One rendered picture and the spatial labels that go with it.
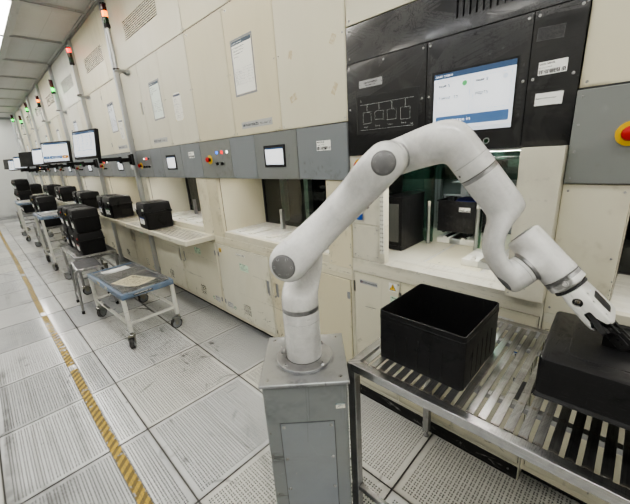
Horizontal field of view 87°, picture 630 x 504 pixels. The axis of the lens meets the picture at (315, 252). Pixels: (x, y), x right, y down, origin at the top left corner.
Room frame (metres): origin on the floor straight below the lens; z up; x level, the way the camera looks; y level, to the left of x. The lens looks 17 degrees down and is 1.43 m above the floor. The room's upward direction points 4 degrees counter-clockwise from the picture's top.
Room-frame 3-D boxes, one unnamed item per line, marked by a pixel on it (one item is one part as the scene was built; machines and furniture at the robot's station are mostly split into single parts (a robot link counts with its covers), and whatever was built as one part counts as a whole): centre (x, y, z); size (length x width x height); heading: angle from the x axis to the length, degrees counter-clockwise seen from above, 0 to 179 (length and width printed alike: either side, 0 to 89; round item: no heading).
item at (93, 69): (4.54, 2.28, 1.50); 1.52 x 0.99 x 3.00; 45
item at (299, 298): (1.01, 0.05, 1.07); 0.19 x 0.12 x 0.24; 161
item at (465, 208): (1.89, -0.88, 1.06); 0.24 x 0.20 x 0.32; 45
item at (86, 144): (3.57, 2.07, 1.59); 0.50 x 0.41 x 0.36; 135
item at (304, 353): (0.98, 0.06, 0.85); 0.19 x 0.19 x 0.18
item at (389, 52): (1.69, -0.81, 0.98); 0.95 x 0.88 x 1.95; 135
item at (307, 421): (0.98, 0.06, 0.38); 0.28 x 0.28 x 0.76; 0
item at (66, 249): (4.04, 2.86, 0.24); 0.94 x 0.53 x 0.48; 44
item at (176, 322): (2.83, 1.69, 0.24); 0.97 x 0.52 x 0.48; 47
